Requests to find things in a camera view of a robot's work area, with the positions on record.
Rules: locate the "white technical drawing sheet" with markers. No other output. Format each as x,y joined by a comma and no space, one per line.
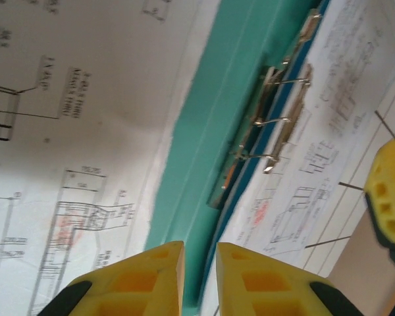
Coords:
85,131

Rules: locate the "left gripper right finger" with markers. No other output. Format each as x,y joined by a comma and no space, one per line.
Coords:
260,286

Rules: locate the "metal folder clip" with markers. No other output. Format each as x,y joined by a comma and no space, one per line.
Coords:
276,98

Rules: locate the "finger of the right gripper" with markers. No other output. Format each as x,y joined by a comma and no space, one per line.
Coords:
390,197

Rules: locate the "white paper files stack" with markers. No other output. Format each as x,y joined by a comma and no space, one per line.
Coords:
332,82

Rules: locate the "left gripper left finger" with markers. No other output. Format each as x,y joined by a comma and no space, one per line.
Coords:
135,283

